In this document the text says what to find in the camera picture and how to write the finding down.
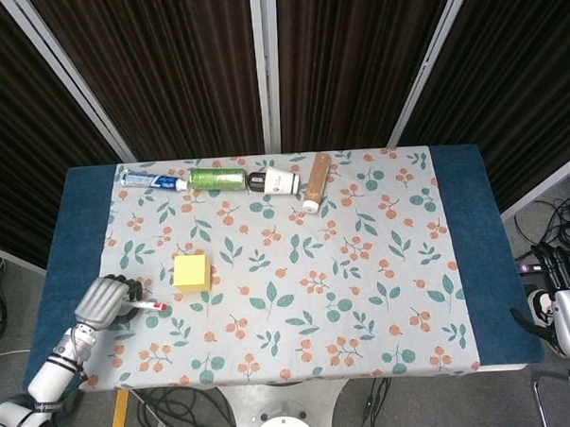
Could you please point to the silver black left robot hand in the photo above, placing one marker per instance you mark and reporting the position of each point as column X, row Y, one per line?
column 99, row 302

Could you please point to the red and white marker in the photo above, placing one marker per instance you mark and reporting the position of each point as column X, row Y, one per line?
column 152, row 305

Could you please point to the yellow foam cube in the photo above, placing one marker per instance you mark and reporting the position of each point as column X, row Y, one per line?
column 190, row 274

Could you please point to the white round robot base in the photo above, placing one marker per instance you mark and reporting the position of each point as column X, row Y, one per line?
column 284, row 409

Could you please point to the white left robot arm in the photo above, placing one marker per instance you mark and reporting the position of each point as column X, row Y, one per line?
column 51, row 375

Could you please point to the floral fruit print tablecloth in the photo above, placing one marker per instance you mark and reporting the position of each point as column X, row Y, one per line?
column 288, row 279

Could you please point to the black power strip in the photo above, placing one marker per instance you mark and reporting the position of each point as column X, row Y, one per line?
column 528, row 266

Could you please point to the dark blue table cover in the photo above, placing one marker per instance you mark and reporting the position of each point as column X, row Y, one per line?
column 77, row 232

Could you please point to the yellow floor tape strip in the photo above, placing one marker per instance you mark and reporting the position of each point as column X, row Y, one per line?
column 119, row 419

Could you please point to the blue white toothpaste tube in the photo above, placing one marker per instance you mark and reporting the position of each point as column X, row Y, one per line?
column 156, row 181

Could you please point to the green drink can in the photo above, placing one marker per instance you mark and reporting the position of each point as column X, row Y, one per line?
column 217, row 179

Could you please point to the dark brown partition panel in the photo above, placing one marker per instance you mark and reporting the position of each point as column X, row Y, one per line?
column 175, row 72
column 511, row 80
column 21, row 140
column 354, row 64

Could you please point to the white paper cup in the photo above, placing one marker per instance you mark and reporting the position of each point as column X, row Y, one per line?
column 281, row 181

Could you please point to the brown bottle white cap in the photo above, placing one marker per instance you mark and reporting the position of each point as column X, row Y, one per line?
column 316, row 181

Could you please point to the metal chair frame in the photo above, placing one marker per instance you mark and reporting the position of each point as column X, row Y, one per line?
column 538, row 401

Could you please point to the white partition frame post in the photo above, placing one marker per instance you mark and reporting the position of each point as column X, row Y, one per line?
column 430, row 60
column 265, row 68
column 71, row 76

